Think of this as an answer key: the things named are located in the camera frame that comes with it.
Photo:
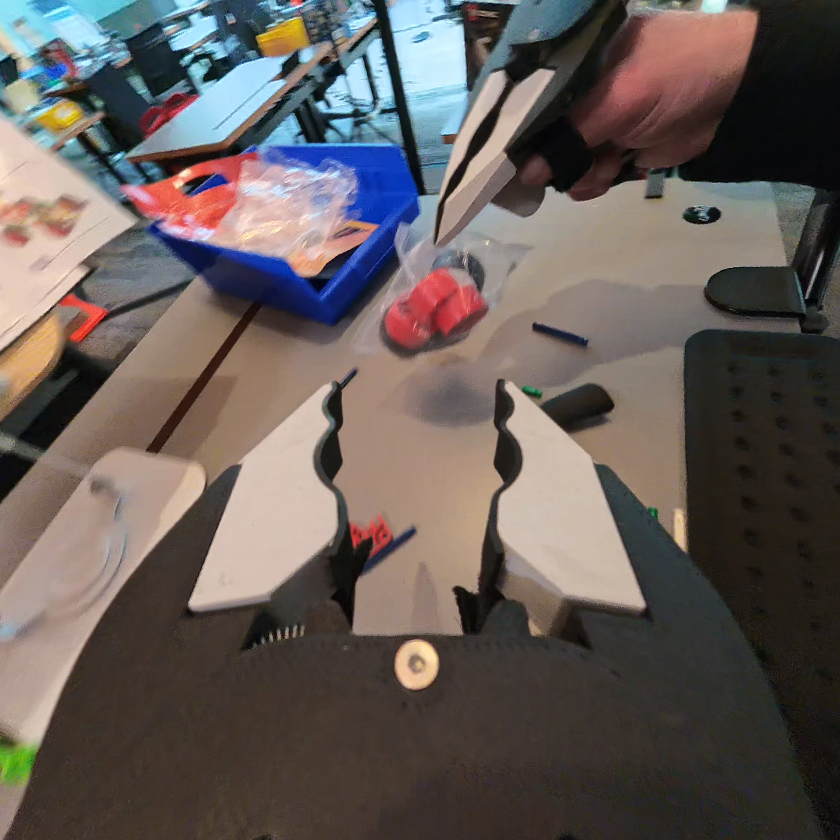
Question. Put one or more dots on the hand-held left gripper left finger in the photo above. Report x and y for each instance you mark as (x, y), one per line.
(269, 525)

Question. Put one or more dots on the white tray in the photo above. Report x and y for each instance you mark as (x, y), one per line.
(85, 525)

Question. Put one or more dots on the black metal post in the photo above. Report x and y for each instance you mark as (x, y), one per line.
(397, 85)

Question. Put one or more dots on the printed instruction sheets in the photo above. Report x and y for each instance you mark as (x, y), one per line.
(46, 216)

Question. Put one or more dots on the person's right hand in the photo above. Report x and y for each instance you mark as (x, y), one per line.
(669, 85)

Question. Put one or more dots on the person's right forearm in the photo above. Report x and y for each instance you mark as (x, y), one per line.
(787, 85)

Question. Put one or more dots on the lime green toy piece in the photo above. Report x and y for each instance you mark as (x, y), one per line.
(16, 764)

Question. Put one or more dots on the yellow storage bin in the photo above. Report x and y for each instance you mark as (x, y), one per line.
(282, 36)

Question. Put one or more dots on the thick blue rod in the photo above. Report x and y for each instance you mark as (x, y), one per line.
(348, 377)

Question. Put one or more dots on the black perforated foam strip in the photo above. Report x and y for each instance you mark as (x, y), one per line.
(761, 492)

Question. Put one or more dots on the blue plastic bin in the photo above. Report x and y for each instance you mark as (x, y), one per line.
(262, 282)

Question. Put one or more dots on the plastic bag of red wheels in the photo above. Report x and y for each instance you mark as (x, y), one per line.
(439, 308)

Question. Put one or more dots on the black printed toy box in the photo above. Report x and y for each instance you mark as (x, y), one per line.
(482, 33)

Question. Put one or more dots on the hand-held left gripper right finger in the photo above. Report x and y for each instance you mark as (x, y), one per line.
(564, 525)

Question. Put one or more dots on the clear plastic bag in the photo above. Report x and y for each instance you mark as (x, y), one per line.
(289, 190)

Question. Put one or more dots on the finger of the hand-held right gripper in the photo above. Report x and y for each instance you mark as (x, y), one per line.
(482, 111)
(499, 170)

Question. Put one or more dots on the short white rod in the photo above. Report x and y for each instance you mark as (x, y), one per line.
(679, 528)

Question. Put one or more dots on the black foam cylinder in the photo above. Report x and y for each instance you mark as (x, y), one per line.
(577, 403)

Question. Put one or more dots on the blue plastic rod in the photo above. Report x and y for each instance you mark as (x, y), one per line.
(561, 334)
(390, 548)

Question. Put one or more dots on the round wooden stool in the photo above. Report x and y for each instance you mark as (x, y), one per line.
(26, 354)

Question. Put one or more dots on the white background table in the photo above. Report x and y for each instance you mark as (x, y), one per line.
(229, 111)

